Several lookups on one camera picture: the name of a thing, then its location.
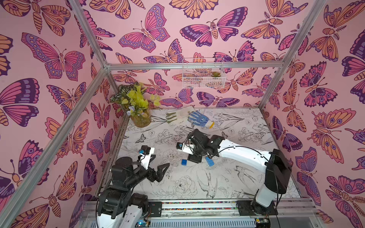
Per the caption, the small blue lego brick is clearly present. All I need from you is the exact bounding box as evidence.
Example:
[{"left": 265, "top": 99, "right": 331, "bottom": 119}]
[{"left": 181, "top": 159, "right": 187, "bottom": 166}]

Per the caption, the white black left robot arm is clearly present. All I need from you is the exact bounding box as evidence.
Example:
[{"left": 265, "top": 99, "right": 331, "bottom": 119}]
[{"left": 96, "top": 157, "right": 170, "bottom": 228}]

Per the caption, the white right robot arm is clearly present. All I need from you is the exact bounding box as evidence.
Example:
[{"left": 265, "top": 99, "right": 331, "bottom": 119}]
[{"left": 176, "top": 129, "right": 292, "bottom": 215}]

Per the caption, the long blue lego brick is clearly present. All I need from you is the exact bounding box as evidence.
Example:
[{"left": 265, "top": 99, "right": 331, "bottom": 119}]
[{"left": 205, "top": 157, "right": 214, "bottom": 167}]

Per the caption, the blue dotted work glove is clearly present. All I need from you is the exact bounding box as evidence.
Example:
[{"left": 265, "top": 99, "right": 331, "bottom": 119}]
[{"left": 188, "top": 111, "right": 215, "bottom": 128}]

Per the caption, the white green work glove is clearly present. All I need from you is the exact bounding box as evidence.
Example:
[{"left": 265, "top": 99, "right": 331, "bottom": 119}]
[{"left": 165, "top": 105, "right": 195, "bottom": 124}]

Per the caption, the potted plant in glass vase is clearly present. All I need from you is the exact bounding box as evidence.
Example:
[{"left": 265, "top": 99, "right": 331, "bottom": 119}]
[{"left": 110, "top": 83, "right": 160, "bottom": 128}]

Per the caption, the small green item in basket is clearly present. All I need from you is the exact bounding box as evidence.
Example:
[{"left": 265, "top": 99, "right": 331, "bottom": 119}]
[{"left": 211, "top": 71, "right": 221, "bottom": 78}]

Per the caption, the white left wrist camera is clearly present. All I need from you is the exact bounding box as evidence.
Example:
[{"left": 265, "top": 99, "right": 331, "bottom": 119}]
[{"left": 138, "top": 145, "right": 155, "bottom": 170}]

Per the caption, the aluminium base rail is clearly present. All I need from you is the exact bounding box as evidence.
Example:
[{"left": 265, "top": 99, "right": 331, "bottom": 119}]
[{"left": 76, "top": 198, "right": 326, "bottom": 228}]

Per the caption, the white wire basket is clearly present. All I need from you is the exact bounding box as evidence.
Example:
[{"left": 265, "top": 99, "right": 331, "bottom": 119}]
[{"left": 181, "top": 62, "right": 226, "bottom": 90}]

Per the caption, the aluminium frame profile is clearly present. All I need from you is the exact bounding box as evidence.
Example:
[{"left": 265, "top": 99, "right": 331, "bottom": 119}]
[{"left": 1, "top": 1, "right": 327, "bottom": 228}]

